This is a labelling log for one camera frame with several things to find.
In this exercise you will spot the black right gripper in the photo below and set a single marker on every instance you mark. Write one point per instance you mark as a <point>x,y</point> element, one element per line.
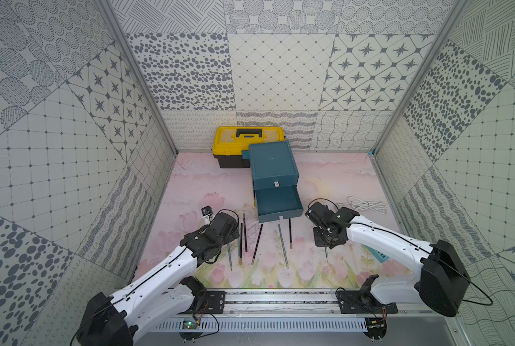
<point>319,242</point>

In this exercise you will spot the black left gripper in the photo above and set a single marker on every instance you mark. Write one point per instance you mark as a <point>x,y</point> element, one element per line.
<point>230,236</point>

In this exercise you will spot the teal drawer cabinet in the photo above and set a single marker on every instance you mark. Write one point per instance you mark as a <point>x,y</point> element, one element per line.
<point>273,165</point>

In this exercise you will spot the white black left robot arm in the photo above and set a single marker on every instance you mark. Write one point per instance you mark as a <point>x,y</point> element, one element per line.
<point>168,289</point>

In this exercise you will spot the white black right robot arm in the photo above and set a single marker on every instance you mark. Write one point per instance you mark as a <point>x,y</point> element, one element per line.
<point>438,277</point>

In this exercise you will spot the black pencil left cluster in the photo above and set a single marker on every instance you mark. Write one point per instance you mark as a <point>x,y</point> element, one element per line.
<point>240,245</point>

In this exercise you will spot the black pencil cluster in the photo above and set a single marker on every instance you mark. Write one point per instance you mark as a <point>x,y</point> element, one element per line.
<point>245,233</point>
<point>240,245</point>

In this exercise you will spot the black pencil slanted middle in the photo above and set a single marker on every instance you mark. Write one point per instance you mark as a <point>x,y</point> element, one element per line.
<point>257,244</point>

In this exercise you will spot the teal power strip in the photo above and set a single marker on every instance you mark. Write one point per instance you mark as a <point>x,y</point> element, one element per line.
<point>380,257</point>

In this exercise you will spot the yellow black toolbox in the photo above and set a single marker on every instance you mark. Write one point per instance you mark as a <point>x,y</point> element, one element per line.
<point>231,144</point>

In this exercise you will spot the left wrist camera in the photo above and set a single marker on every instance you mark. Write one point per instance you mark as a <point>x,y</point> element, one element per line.
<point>207,214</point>

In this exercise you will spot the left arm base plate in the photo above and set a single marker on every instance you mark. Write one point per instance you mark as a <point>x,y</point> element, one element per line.
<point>211,302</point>

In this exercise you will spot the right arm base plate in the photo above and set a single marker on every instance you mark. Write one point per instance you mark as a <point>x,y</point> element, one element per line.
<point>354,302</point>

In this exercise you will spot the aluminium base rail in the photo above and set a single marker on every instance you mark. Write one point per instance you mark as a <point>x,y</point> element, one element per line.
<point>305,302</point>

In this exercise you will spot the white slotted cable duct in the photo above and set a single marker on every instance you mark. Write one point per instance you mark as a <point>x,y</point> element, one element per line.
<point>263,324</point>

